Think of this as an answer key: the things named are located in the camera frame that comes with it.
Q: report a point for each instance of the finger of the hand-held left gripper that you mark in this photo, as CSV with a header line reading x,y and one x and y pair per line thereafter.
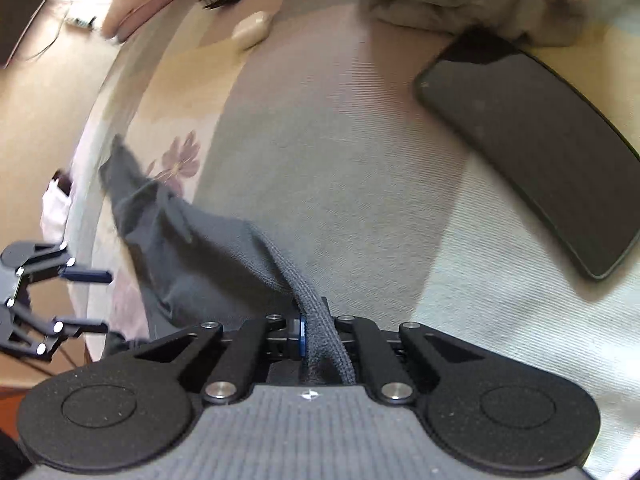
x,y
85,327
85,275

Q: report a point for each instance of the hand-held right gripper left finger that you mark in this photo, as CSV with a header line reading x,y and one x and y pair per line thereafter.
x,y
302,340

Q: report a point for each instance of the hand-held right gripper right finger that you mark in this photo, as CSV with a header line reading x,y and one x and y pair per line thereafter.
x,y
367,350

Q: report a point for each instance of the dark grey pants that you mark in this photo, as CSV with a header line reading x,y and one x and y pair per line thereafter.
x,y
200,260

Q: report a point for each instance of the white cloth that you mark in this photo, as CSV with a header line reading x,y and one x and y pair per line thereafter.
x,y
52,215

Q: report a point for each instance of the dark brown cloth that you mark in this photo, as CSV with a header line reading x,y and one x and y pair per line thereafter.
x,y
61,179

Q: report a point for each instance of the bed with patchwork sheet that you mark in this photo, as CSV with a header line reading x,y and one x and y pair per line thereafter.
x,y
350,160

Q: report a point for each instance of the white power strip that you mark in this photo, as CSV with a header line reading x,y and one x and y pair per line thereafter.
x,y
80,21

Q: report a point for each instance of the black smartphone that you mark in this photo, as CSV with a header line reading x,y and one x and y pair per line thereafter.
x,y
540,150

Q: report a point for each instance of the folded floral quilt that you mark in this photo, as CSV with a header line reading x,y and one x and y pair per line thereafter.
x,y
155,0

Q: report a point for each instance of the white earbuds case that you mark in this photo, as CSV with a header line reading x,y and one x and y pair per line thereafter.
x,y
251,30

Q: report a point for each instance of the wall television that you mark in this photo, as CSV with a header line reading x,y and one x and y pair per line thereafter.
x,y
25,5

